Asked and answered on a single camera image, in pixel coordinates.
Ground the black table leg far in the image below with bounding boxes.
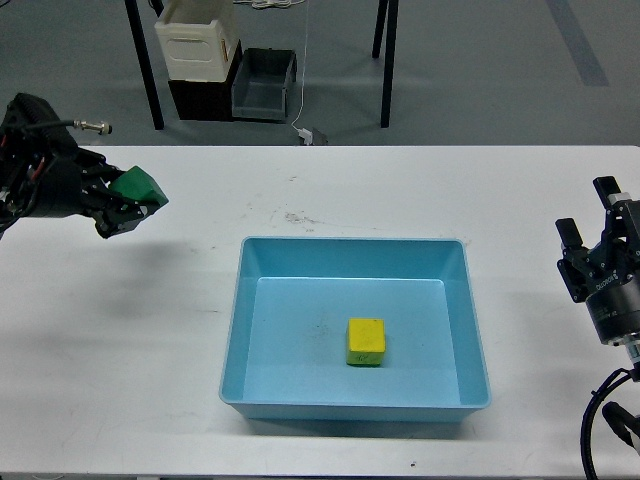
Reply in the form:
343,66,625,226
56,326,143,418
371,0,389,59

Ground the green block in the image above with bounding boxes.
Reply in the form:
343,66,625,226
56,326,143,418
109,166,169,206

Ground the light blue plastic box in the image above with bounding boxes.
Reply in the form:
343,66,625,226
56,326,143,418
220,237,491,422

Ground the grey plastic bin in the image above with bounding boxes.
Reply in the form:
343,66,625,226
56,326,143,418
231,48,297,123

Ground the black table leg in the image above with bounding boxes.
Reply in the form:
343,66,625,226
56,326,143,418
124,0,164,130
371,0,389,59
380,0,399,128

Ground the white cable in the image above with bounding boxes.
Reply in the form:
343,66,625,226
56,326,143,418
232,0,309,136

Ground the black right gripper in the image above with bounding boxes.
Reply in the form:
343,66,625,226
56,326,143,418
555,176,639,344

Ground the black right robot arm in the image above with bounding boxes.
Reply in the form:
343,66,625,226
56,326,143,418
555,176,639,479

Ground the black crate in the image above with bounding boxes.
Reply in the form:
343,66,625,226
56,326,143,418
168,42,243,122

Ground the black table leg right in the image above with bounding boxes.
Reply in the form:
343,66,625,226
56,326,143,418
380,0,399,128

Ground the black table leg left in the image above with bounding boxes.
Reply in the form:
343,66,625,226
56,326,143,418
124,0,164,130

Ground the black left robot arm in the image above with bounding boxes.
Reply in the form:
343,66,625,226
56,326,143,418
1,93,168,239

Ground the white power adapter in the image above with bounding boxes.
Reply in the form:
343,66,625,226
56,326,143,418
297,128,313,146

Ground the cream plastic container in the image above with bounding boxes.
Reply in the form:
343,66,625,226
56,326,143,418
155,0,239,82

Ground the yellow block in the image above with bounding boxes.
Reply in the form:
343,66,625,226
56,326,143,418
346,317,386,367

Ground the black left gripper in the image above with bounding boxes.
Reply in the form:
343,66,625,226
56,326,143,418
21,148,160,239

